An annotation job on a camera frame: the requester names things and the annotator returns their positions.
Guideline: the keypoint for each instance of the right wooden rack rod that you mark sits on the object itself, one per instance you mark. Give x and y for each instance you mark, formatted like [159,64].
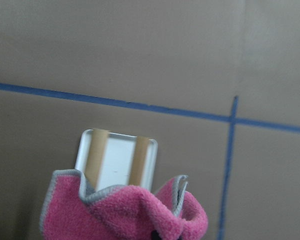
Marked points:
[138,161]

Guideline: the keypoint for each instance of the wooden rack rod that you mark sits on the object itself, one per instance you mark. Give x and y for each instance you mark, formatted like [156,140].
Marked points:
[138,161]
[99,138]

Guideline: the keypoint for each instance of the pink microfiber cloth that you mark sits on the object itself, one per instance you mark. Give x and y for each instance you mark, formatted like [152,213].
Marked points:
[73,210]

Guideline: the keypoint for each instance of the left wooden rack rod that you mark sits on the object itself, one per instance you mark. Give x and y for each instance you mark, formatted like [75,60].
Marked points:
[99,138]

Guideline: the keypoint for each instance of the white towel rack tray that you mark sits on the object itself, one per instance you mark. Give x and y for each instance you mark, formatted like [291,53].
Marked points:
[117,160]

